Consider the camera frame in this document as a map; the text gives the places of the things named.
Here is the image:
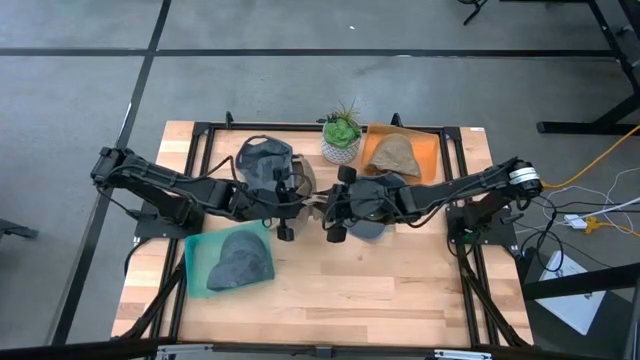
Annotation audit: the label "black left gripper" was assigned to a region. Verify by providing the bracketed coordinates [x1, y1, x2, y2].
[230, 168, 317, 244]

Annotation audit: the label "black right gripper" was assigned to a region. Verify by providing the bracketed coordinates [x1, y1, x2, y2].
[321, 166, 417, 245]

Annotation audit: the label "grey baseball cap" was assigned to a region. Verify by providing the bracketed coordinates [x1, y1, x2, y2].
[344, 171, 409, 242]
[206, 228, 276, 293]
[234, 134, 296, 194]

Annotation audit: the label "potted succulent in white pot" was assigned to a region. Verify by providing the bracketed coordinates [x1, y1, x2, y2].
[317, 98, 364, 166]

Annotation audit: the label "orange plastic tray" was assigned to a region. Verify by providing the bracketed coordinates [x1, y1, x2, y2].
[359, 122, 441, 185]

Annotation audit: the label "teal plastic tray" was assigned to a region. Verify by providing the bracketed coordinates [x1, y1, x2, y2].
[183, 219, 277, 300]

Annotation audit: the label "black chair base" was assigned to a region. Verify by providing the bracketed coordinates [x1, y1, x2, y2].
[457, 0, 490, 26]

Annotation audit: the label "black desk leg bar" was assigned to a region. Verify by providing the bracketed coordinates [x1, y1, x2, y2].
[522, 262, 640, 360]

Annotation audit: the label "white flat board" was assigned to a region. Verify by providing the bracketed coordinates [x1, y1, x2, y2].
[535, 249, 607, 336]

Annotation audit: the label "black overhead rig beam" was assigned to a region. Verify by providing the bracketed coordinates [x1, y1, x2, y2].
[0, 337, 640, 360]

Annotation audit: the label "dark floor stand foot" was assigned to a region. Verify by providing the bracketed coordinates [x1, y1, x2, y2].
[0, 218, 40, 241]

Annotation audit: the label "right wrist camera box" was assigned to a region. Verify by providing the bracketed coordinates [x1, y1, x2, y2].
[359, 182, 392, 212]

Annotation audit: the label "black aluminium table frame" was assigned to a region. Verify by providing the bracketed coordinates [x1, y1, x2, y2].
[112, 110, 534, 360]

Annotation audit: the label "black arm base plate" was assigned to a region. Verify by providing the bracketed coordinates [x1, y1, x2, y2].
[446, 202, 519, 246]
[133, 199, 206, 240]

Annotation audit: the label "silver aluminium frame bracket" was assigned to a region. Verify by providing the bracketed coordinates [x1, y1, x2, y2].
[433, 348, 494, 360]
[155, 343, 215, 360]

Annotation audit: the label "black floor cables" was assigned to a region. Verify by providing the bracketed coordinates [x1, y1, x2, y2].
[517, 197, 640, 275]

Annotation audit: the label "yellow cable plug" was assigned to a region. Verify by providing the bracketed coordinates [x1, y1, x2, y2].
[583, 216, 640, 239]

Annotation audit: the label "black desk frame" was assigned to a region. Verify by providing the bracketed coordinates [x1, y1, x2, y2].
[536, 0, 640, 136]

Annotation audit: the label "yellow power cable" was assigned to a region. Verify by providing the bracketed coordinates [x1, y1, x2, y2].
[541, 124, 640, 190]

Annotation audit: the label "white floor cable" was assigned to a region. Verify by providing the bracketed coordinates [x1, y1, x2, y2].
[549, 167, 640, 236]

